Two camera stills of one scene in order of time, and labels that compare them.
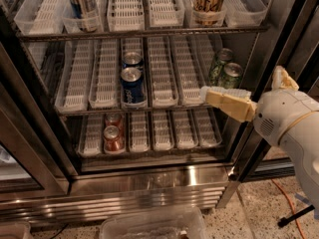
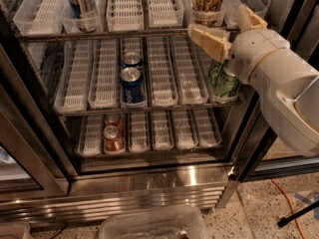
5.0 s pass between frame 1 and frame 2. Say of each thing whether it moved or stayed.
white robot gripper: moved
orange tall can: stayed
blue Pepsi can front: stayed
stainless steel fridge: stayed
